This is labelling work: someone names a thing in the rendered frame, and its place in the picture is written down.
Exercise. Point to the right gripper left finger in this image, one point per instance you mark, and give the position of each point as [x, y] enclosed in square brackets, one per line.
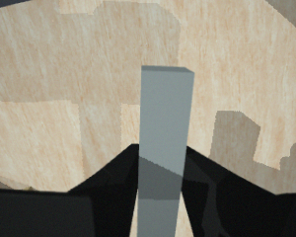
[106, 213]

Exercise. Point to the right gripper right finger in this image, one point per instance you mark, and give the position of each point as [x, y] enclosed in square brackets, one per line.
[220, 203]

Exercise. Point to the grey square stick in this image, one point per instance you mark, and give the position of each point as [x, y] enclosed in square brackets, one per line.
[165, 104]

